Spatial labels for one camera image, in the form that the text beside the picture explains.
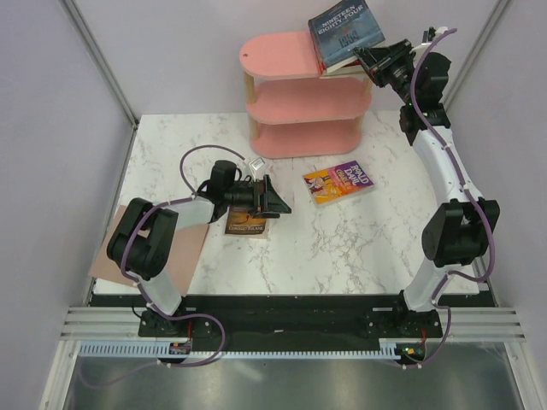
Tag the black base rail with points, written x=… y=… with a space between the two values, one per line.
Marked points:
x=292 y=322

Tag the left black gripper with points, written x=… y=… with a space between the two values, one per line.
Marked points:
x=273 y=205

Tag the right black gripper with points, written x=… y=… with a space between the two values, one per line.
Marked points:
x=385 y=57

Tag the white slotted cable duct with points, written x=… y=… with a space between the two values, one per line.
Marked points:
x=164 y=350

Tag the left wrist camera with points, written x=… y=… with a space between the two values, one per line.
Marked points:
x=257 y=167

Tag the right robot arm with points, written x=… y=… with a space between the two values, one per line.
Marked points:
x=460 y=231

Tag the brown Edward Tulane book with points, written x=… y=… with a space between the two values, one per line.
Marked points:
x=241 y=223

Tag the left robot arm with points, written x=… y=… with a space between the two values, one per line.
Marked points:
x=142 y=241

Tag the pink three-tier shelf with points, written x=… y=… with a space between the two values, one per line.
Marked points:
x=294 y=111

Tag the pink paper file sheet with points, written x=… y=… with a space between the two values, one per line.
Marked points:
x=182 y=261

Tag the Roald Dahl Charlie book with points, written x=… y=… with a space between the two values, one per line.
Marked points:
x=337 y=183

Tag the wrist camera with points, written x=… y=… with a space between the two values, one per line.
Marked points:
x=257 y=167
x=432 y=33

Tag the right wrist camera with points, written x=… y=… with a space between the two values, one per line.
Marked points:
x=432 y=33

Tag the red 13-Storey Treehouse book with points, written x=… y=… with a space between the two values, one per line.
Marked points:
x=350 y=69

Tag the blue Nineteen Eighty-Four book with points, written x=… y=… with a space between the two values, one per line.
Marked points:
x=337 y=31

